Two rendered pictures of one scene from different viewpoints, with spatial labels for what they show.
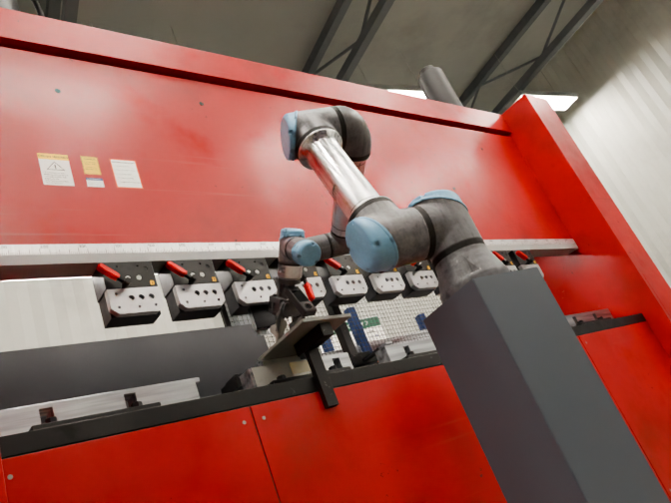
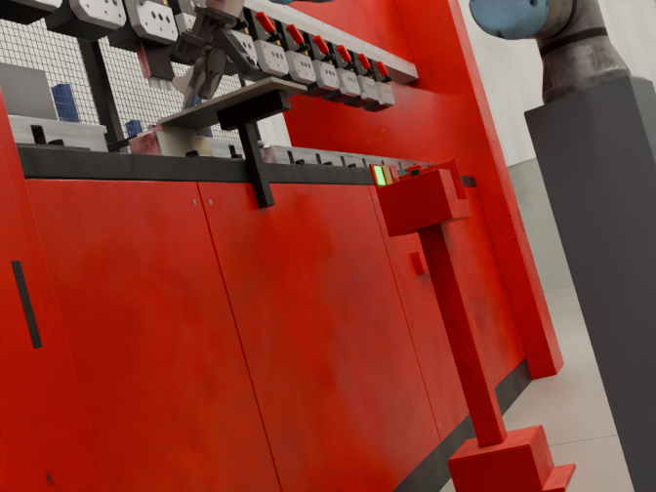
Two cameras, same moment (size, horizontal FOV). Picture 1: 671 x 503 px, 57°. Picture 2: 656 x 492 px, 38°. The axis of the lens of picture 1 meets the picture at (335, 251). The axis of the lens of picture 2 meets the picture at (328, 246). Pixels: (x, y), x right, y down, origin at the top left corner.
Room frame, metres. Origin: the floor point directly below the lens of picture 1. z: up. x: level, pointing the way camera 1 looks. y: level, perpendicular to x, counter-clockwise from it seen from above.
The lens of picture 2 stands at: (-0.04, 0.87, 0.57)
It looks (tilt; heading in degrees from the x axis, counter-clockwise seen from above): 3 degrees up; 336
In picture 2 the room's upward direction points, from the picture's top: 16 degrees counter-clockwise
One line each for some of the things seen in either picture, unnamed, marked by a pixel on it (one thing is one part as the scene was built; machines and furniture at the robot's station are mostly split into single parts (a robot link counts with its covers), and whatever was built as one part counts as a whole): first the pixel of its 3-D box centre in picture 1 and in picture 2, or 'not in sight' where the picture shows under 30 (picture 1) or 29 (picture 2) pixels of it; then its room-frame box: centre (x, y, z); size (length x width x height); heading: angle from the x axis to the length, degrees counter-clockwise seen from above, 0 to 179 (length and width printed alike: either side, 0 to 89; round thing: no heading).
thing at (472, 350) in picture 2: not in sight; (462, 333); (1.96, -0.30, 0.39); 0.06 x 0.06 x 0.54; 45
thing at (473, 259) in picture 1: (467, 272); (580, 67); (1.23, -0.23, 0.82); 0.15 x 0.15 x 0.10
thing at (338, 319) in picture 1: (304, 337); (233, 104); (1.76, 0.19, 1.00); 0.26 x 0.18 x 0.01; 45
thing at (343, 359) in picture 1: (301, 377); (194, 161); (1.91, 0.25, 0.92); 0.39 x 0.06 x 0.10; 135
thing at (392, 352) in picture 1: (518, 335); (371, 172); (2.76, -0.60, 0.92); 1.68 x 0.06 x 0.10; 135
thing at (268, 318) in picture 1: (266, 320); (156, 67); (1.87, 0.29, 1.13); 0.10 x 0.02 x 0.10; 135
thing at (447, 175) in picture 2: not in sight; (421, 190); (1.96, -0.30, 0.75); 0.20 x 0.16 x 0.18; 135
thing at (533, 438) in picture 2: not in sight; (512, 464); (1.94, -0.32, 0.06); 0.25 x 0.20 x 0.12; 45
